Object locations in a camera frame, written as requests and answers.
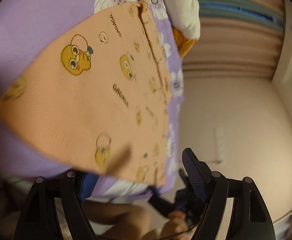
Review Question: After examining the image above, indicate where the orange duck print garment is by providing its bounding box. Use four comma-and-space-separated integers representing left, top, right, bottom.
0, 0, 171, 185

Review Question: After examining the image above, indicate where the person's right hand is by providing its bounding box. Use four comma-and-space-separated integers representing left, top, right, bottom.
160, 211, 192, 240

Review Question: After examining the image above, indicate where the pink window curtain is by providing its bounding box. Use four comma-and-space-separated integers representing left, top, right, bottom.
181, 0, 287, 81

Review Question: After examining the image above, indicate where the white plush goose toy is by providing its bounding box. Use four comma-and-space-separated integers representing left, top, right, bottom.
164, 0, 201, 58

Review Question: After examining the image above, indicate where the teal inner curtain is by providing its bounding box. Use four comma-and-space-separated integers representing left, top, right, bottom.
198, 0, 285, 32

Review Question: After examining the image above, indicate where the purple floral bed sheet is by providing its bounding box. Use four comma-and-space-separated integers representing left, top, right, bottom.
0, 0, 183, 200

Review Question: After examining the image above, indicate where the white wall socket strip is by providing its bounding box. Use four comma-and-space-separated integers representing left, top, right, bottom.
214, 127, 226, 164

